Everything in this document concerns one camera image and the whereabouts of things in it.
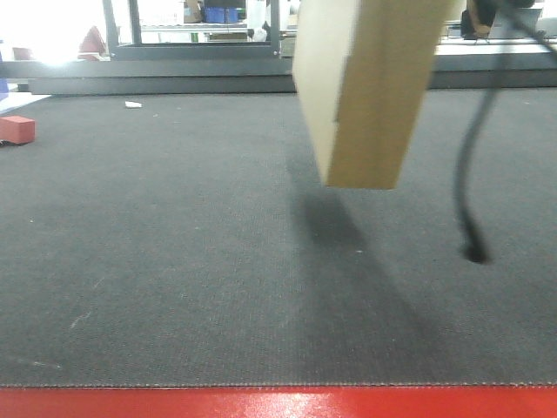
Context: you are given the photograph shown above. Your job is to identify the black conveyor belt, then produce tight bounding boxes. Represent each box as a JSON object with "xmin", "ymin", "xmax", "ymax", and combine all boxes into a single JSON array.
[{"xmin": 1, "ymin": 89, "xmax": 556, "ymax": 387}]

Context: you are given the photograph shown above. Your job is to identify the red triangular object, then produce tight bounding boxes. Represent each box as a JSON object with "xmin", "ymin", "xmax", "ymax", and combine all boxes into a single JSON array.
[{"xmin": 77, "ymin": 25, "xmax": 108, "ymax": 61}]

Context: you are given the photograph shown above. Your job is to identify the red conveyor front edge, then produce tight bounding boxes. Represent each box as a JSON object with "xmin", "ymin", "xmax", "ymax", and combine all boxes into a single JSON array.
[{"xmin": 1, "ymin": 386, "xmax": 556, "ymax": 417}]

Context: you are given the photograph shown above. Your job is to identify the tall brown cardboard box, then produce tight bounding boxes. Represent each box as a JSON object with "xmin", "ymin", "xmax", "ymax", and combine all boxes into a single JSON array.
[{"xmin": 292, "ymin": 1, "xmax": 453, "ymax": 189}]

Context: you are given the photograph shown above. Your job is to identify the black hanging cable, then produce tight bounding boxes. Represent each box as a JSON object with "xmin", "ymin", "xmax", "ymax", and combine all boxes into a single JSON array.
[{"xmin": 453, "ymin": 0, "xmax": 557, "ymax": 264}]

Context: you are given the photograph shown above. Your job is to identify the black metal frame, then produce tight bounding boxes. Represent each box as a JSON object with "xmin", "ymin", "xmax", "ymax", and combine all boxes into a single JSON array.
[{"xmin": 102, "ymin": 1, "xmax": 300, "ymax": 62}]

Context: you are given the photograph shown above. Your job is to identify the person in black shirt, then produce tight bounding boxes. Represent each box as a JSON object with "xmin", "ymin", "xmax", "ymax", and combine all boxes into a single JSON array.
[{"xmin": 460, "ymin": 0, "xmax": 499, "ymax": 40}]

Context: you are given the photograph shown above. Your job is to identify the white work table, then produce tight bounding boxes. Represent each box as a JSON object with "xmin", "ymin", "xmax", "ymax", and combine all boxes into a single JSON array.
[{"xmin": 435, "ymin": 39, "xmax": 547, "ymax": 56}]

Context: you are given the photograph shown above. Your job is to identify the small red block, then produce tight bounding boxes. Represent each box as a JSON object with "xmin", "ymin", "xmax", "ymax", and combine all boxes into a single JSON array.
[{"xmin": 1, "ymin": 116, "xmax": 36, "ymax": 145}]

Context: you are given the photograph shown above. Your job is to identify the blue storage bins background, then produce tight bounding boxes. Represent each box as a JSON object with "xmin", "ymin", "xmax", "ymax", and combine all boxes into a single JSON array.
[{"xmin": 204, "ymin": 7, "xmax": 239, "ymax": 24}]

